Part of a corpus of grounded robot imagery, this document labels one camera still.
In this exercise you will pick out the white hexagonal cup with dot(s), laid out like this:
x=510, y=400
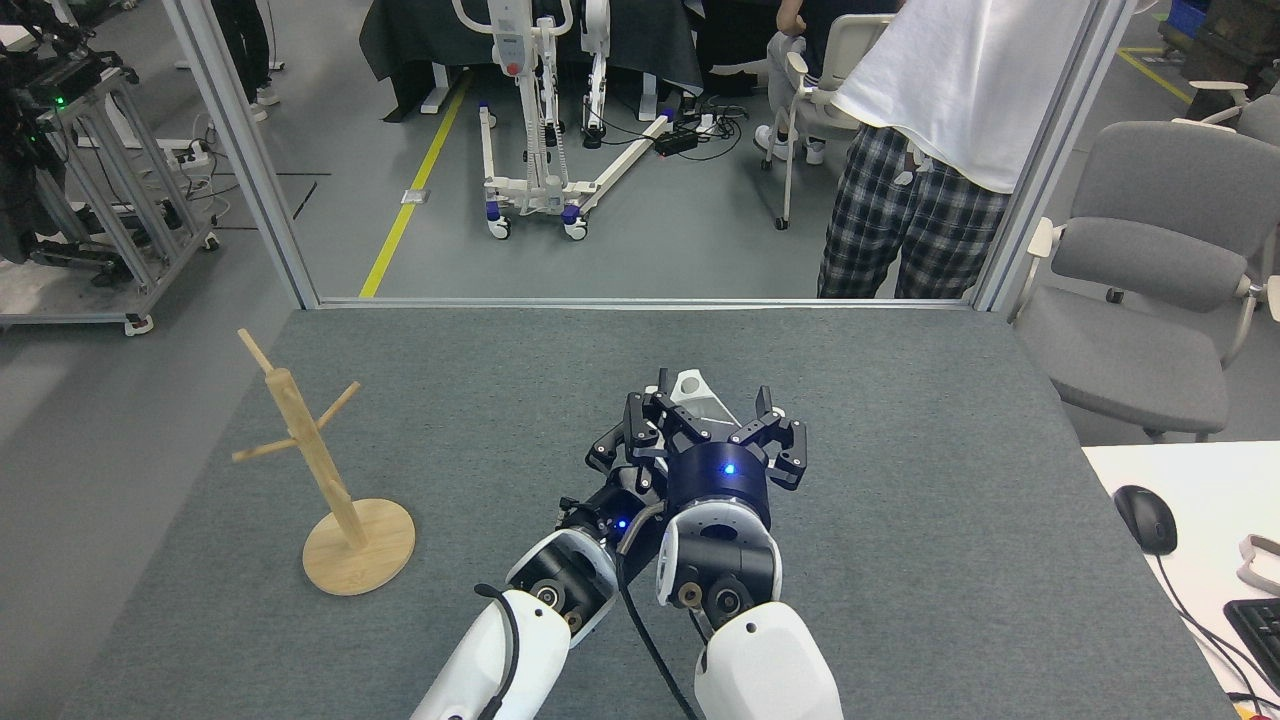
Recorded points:
x=712, y=402

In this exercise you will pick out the background person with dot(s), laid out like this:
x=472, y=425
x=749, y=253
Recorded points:
x=245, y=50

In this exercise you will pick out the black keyboard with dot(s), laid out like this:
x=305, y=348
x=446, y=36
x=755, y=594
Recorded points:
x=1260, y=640

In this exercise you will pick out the grey office chair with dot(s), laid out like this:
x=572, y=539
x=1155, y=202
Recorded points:
x=1262, y=120
x=1170, y=190

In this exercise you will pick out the metal floor plate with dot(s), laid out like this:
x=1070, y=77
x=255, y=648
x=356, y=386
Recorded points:
x=415, y=197

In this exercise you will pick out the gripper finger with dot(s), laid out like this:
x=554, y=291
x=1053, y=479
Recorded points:
x=792, y=455
x=605, y=450
x=690, y=428

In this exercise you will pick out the white power strip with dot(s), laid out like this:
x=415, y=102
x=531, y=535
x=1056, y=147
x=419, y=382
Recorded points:
x=190, y=158

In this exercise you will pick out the aluminium frame equipment cart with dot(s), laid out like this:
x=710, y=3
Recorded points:
x=110, y=200

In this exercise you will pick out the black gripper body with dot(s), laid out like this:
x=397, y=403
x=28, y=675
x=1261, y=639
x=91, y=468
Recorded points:
x=610, y=515
x=710, y=475

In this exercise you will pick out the blue crate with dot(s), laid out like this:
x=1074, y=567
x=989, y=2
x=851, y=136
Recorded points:
x=1188, y=14

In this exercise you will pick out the dark cloth covered table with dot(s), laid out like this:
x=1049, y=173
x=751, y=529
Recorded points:
x=420, y=40

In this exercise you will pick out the black computer mouse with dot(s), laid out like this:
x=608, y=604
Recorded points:
x=1145, y=520

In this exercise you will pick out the wooden cup rack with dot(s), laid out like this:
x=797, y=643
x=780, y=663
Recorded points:
x=350, y=555

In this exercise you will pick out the white desk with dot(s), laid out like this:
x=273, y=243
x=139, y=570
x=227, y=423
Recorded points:
x=1210, y=480

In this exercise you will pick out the silver frame post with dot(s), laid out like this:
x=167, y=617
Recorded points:
x=250, y=160
x=1050, y=160

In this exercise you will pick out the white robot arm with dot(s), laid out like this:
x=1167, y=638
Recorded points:
x=765, y=660
x=480, y=660

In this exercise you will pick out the seated person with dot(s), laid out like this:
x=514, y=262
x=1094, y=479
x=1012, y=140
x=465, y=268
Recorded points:
x=790, y=80

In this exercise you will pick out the white mesh office chair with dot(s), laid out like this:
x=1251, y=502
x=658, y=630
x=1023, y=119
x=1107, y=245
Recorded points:
x=850, y=45

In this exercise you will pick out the black power strip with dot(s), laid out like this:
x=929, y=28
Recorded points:
x=676, y=142

